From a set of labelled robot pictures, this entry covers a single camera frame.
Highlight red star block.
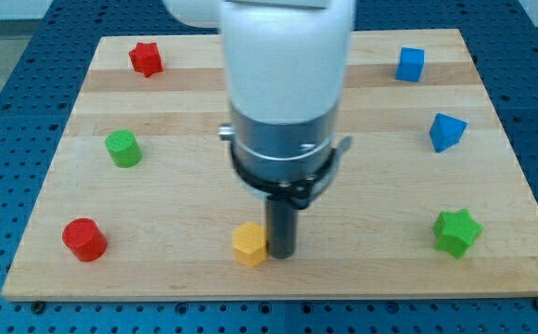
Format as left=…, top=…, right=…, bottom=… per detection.
left=129, top=42, right=164, bottom=78

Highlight blue triangular prism block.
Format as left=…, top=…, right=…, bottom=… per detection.
left=429, top=113, right=468, bottom=153

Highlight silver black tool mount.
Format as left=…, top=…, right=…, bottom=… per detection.
left=218, top=107, right=352, bottom=210

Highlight wooden board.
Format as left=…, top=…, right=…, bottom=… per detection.
left=2, top=30, right=538, bottom=302

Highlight green cylinder block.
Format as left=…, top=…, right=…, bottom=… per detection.
left=105, top=129, right=142, bottom=168

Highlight blue cube block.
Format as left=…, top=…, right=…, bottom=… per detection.
left=395, top=47, right=425, bottom=83

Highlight yellow hexagon block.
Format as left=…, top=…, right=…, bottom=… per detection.
left=232, top=222, right=267, bottom=267

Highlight green star block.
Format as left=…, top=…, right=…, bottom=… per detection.
left=432, top=209, right=483, bottom=259

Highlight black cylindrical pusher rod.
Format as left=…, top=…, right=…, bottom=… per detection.
left=264, top=200, right=298, bottom=259

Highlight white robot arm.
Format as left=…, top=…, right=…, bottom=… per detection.
left=163, top=0, right=355, bottom=259

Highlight red cylinder block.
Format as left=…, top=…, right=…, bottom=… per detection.
left=62, top=217, right=108, bottom=262

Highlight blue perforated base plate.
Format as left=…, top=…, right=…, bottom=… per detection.
left=0, top=1, right=538, bottom=333

